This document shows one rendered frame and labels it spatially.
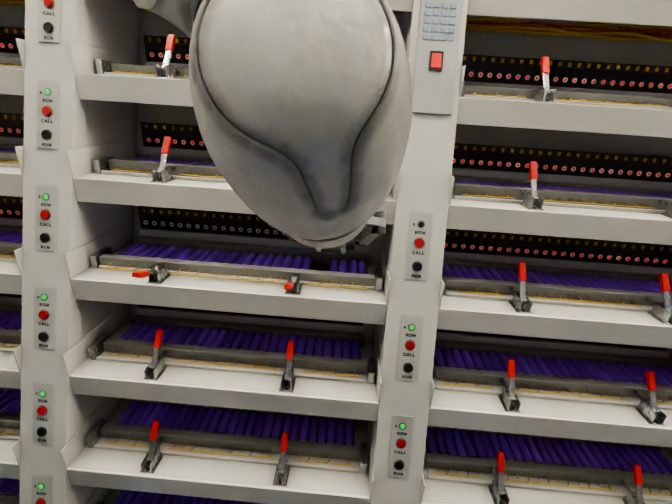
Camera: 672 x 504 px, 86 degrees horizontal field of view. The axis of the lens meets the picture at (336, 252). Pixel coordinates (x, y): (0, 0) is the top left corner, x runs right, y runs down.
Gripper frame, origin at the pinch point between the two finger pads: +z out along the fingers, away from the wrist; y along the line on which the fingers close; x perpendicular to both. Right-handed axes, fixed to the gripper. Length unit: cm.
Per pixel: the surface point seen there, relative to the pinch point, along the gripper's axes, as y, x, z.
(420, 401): -18.4, 26.3, 19.1
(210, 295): 22.7, 9.7, 15.9
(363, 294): -6.3, 7.2, 18.0
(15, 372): 60, 28, 19
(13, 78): 62, -27, 8
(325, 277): 1.4, 4.4, 19.3
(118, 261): 43.5, 4.5, 19.3
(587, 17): -41, -44, 6
